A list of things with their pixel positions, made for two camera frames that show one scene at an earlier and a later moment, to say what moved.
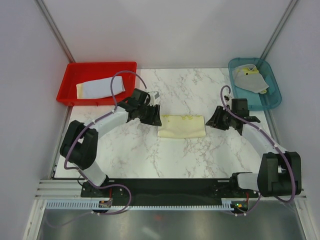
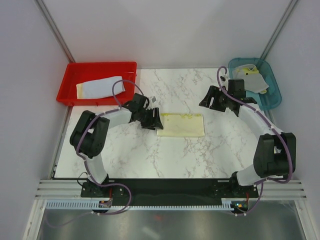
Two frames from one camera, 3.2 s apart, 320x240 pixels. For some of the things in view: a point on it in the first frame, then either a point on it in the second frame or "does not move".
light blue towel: [100, 88] does not move
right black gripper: [215, 120] → [214, 92]
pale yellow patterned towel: [182, 126] does not move
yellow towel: [80, 90] does not move
